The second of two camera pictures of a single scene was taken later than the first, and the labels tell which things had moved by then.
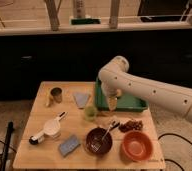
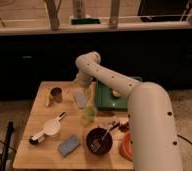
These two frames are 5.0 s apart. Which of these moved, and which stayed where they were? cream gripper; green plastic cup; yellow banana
Moved: cream gripper
Stayed: yellow banana; green plastic cup
